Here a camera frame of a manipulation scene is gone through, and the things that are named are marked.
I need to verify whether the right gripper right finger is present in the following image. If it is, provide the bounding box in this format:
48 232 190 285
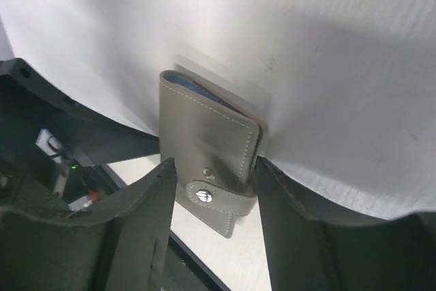
255 157 435 290

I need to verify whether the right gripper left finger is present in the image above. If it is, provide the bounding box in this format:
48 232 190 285
1 159 176 290

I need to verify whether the grey leather card holder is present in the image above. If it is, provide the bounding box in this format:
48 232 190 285
159 70 263 239

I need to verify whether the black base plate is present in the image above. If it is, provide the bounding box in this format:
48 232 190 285
1 58 225 290

